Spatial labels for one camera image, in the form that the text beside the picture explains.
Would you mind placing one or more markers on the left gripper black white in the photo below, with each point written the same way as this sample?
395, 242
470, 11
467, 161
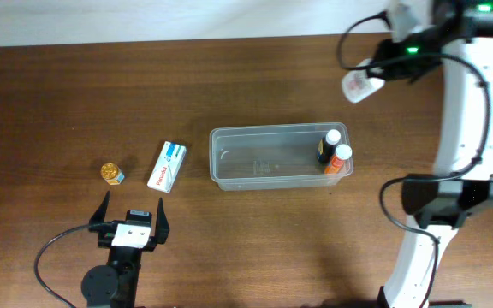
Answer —
104, 240

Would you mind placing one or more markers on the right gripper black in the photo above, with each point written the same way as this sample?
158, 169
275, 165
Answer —
387, 57

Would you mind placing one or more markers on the white calamine lotion bottle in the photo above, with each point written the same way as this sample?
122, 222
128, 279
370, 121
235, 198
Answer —
358, 85

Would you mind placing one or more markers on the white Panadol box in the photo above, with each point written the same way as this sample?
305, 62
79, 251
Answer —
167, 167

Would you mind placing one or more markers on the orange Redoxon tube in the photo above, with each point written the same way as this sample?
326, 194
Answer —
342, 153

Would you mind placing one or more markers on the dark bottle white cap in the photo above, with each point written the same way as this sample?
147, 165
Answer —
327, 145

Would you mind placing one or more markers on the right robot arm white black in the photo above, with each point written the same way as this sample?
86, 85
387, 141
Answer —
459, 40

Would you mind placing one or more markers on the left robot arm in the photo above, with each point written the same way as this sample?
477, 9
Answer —
114, 284

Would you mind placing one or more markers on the clear plastic container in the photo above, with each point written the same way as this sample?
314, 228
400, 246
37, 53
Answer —
272, 156

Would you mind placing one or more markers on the gold lid balm jar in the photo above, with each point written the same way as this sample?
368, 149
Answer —
112, 174

